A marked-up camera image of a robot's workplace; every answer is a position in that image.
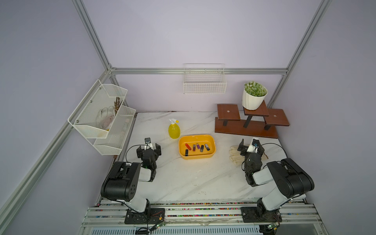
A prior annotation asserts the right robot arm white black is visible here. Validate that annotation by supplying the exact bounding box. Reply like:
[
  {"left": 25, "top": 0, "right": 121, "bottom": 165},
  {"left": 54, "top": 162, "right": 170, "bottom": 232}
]
[{"left": 238, "top": 138, "right": 314, "bottom": 222}]

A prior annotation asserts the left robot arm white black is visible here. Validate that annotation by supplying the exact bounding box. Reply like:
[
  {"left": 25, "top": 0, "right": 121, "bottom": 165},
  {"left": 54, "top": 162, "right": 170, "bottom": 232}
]
[{"left": 100, "top": 141, "right": 162, "bottom": 215}]

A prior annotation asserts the yellow plastic storage box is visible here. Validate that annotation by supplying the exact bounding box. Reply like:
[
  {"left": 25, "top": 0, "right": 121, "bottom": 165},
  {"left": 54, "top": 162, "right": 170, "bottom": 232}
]
[{"left": 178, "top": 135, "right": 216, "bottom": 160}]

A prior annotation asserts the cream work glove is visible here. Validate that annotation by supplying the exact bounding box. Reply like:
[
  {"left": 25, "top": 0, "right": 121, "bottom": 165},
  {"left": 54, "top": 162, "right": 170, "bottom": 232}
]
[{"left": 229, "top": 145, "right": 269, "bottom": 165}]

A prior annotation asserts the yellow spray bottle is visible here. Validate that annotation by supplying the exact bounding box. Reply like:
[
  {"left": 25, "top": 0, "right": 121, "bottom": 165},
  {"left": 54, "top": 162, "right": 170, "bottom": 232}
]
[{"left": 168, "top": 118, "right": 181, "bottom": 139}]

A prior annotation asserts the brown wooden tiered stand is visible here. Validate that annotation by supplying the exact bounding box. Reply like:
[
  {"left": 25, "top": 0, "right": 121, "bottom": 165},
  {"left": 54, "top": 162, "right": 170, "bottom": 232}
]
[{"left": 214, "top": 101, "right": 290, "bottom": 139}]

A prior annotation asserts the clear plastic bag in shelf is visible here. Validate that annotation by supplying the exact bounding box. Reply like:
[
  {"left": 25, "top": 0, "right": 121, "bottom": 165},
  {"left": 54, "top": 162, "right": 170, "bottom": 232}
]
[{"left": 96, "top": 106, "right": 115, "bottom": 131}]

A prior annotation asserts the white mesh two-tier shelf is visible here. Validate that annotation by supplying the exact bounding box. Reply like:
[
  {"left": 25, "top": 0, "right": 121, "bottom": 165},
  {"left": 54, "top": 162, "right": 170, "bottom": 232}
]
[{"left": 68, "top": 80, "right": 136, "bottom": 156}]

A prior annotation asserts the white pot green plant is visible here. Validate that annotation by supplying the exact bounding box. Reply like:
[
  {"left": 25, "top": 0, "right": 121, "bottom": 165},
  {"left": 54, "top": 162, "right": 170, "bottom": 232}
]
[{"left": 242, "top": 81, "right": 268, "bottom": 110}]

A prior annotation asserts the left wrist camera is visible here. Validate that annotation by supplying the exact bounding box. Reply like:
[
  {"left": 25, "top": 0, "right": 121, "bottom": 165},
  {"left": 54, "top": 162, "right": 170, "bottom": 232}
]
[{"left": 144, "top": 138, "right": 153, "bottom": 150}]

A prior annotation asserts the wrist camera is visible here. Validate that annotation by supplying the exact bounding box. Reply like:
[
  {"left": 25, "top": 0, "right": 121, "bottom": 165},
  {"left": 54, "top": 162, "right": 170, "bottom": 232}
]
[
  {"left": 247, "top": 138, "right": 260, "bottom": 153},
  {"left": 144, "top": 138, "right": 153, "bottom": 150}
]

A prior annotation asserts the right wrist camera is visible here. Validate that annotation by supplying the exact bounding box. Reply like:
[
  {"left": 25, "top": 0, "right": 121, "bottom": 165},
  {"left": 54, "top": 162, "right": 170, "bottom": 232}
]
[{"left": 247, "top": 138, "right": 260, "bottom": 153}]

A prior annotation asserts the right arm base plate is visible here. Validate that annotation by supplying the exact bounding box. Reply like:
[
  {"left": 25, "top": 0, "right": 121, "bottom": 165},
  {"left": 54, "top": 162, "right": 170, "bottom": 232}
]
[{"left": 240, "top": 207, "right": 282, "bottom": 223}]

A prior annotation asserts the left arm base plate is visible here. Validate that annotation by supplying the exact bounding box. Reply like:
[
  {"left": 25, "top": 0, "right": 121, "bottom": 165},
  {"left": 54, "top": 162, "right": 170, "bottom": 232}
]
[{"left": 124, "top": 208, "right": 165, "bottom": 225}]

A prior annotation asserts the white wire wall basket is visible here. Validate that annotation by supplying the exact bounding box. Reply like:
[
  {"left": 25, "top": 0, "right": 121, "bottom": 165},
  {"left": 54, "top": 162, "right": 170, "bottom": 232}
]
[{"left": 183, "top": 63, "right": 227, "bottom": 95}]

